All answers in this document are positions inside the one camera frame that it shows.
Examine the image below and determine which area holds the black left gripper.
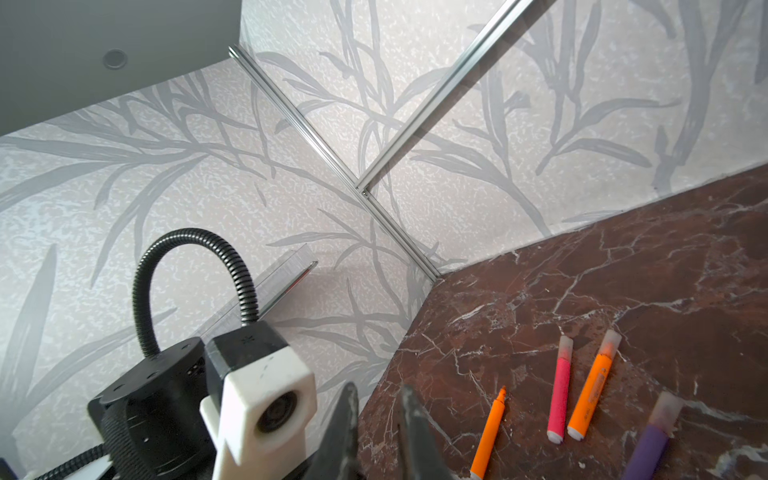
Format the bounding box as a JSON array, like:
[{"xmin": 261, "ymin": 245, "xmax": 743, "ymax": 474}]
[{"xmin": 87, "ymin": 337, "xmax": 214, "ymax": 479}]

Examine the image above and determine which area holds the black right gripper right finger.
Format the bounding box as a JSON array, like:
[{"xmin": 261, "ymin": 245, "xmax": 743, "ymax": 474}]
[{"xmin": 397, "ymin": 385, "xmax": 454, "ymax": 480}]

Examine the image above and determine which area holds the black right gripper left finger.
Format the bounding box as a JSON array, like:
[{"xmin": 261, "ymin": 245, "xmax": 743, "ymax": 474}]
[{"xmin": 303, "ymin": 382, "xmax": 360, "ymax": 480}]

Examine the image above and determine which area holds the pink marker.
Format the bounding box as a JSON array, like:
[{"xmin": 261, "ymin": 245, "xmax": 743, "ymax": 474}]
[{"xmin": 547, "ymin": 335, "xmax": 573, "ymax": 445}]

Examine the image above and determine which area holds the orange highlighter marker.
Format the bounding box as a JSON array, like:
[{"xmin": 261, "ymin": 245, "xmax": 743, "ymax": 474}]
[{"xmin": 567, "ymin": 329, "xmax": 622, "ymax": 441}]

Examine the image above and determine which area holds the purple marker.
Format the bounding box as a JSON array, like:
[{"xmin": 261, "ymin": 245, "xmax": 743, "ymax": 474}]
[{"xmin": 621, "ymin": 391, "xmax": 684, "ymax": 480}]

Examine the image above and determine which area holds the thin orange pen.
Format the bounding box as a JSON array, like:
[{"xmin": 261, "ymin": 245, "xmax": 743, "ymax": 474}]
[{"xmin": 470, "ymin": 387, "xmax": 507, "ymax": 480}]

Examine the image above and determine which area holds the aluminium frame corner post left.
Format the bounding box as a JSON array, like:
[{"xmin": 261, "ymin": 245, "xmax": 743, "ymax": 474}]
[{"xmin": 228, "ymin": 45, "xmax": 441, "ymax": 281}]

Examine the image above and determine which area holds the aluminium frame horizontal bar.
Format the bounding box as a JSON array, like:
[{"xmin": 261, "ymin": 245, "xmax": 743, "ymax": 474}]
[{"xmin": 356, "ymin": 0, "xmax": 533, "ymax": 192}]

